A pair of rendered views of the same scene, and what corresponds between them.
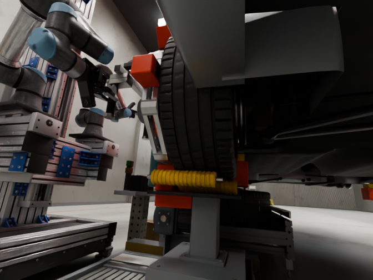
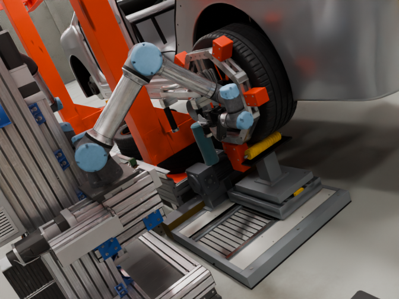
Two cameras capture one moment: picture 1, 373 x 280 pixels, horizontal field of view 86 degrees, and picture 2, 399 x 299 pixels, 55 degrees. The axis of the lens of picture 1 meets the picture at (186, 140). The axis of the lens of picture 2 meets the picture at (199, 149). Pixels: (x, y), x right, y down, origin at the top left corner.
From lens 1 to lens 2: 194 cm
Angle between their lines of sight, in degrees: 55
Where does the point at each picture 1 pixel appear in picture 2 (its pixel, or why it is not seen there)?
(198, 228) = (270, 165)
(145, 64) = (265, 96)
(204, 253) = (276, 175)
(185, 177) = (268, 144)
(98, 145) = not seen: hidden behind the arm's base
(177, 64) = (274, 86)
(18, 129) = (145, 193)
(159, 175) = (255, 152)
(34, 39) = (248, 123)
